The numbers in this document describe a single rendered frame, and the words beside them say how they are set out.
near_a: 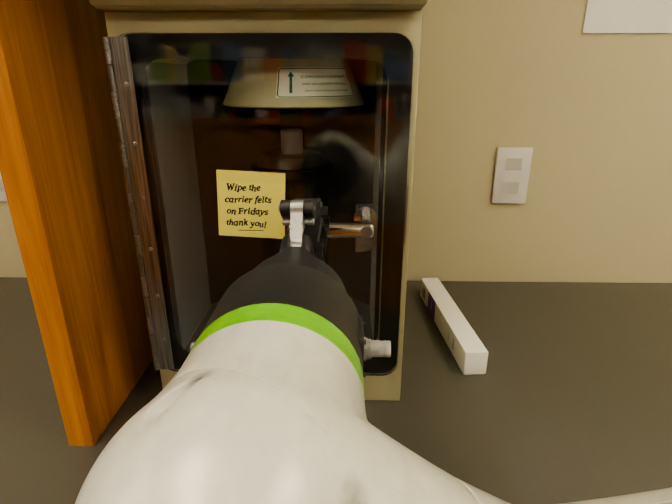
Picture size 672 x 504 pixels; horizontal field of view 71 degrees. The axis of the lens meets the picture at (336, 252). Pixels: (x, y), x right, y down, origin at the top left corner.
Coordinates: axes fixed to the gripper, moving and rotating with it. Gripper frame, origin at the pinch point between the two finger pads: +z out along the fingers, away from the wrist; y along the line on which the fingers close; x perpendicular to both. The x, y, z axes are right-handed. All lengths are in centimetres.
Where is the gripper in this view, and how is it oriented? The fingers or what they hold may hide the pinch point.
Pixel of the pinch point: (312, 229)
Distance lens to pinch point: 49.1
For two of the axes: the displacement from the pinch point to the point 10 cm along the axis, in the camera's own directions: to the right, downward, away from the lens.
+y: -0.1, -9.4, -3.5
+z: 0.3, -3.5, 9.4
